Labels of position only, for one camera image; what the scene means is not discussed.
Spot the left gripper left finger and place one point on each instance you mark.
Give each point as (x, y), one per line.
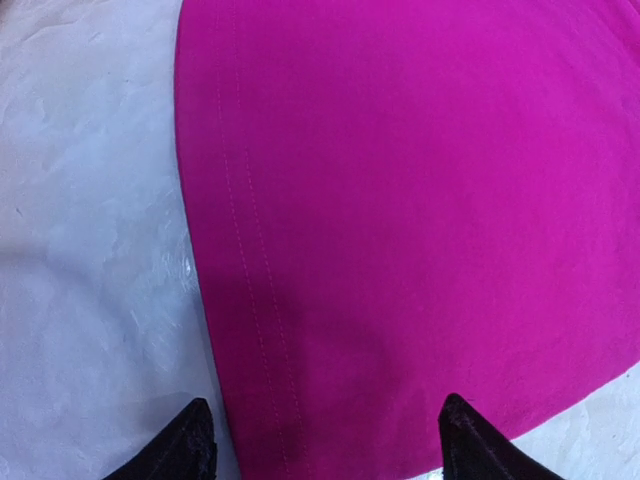
(184, 449)

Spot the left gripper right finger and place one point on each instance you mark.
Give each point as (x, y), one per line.
(472, 448)

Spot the magenta t-shirt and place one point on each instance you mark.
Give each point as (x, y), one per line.
(392, 201)

